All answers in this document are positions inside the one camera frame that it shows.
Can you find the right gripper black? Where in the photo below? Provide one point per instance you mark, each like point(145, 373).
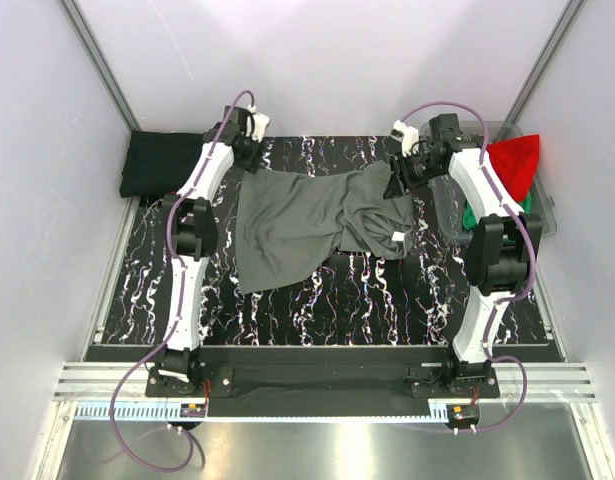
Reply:
point(394, 187)

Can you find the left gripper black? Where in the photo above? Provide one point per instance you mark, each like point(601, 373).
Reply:
point(251, 163)

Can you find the grey t shirt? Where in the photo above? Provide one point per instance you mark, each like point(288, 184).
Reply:
point(289, 224)

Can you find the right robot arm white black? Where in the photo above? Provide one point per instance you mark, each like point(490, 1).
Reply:
point(500, 261)

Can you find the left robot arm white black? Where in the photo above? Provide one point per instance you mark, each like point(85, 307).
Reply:
point(191, 239)

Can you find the clear plastic bin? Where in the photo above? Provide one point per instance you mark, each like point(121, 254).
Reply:
point(468, 184)

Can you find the green t shirt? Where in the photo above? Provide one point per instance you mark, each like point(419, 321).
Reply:
point(469, 220)

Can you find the folded black t shirt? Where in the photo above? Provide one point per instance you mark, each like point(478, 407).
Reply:
point(158, 163)

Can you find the black marble pattern mat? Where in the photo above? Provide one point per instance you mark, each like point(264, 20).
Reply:
point(351, 300)

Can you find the red t shirt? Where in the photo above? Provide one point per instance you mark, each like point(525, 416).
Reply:
point(515, 162)

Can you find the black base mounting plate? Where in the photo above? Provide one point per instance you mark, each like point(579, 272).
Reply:
point(318, 390)

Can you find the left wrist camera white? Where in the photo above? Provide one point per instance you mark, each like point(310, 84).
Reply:
point(259, 125)

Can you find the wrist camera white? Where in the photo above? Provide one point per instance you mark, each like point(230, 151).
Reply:
point(259, 125)
point(407, 136)

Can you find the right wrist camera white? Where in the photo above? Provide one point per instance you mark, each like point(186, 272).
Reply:
point(407, 136)

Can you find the left aluminium corner post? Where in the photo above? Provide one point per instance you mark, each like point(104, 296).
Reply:
point(95, 54)

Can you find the aluminium corner post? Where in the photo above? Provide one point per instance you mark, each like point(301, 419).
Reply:
point(95, 54)
point(551, 47)

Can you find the aluminium frame rail front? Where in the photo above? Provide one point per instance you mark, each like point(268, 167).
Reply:
point(546, 382)

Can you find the right aluminium corner post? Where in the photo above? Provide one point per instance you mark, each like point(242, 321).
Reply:
point(551, 47)

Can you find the white slotted cable duct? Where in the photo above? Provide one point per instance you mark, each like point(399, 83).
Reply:
point(177, 412)

